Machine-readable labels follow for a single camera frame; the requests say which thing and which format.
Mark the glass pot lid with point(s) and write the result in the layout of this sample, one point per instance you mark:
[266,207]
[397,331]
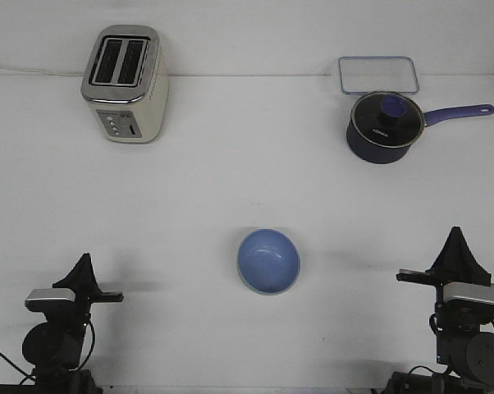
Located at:
[387,119]

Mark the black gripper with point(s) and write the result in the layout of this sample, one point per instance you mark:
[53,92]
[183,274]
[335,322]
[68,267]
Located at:
[455,263]
[81,279]

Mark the dark blue saucepan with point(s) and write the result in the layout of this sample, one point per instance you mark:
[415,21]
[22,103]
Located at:
[376,154]

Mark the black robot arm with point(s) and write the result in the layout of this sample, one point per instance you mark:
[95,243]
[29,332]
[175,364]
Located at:
[54,347]
[468,358]

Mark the blue bowl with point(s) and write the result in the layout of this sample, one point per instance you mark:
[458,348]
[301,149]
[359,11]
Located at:
[266,252]

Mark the clear rectangular container lid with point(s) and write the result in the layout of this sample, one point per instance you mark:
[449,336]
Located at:
[364,74]

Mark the cream and steel toaster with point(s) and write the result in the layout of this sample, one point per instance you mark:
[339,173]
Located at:
[126,83]

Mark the green bowl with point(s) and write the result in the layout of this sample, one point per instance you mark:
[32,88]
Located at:
[270,285]

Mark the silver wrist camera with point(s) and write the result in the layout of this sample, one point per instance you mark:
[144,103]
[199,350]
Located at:
[460,291]
[48,299]

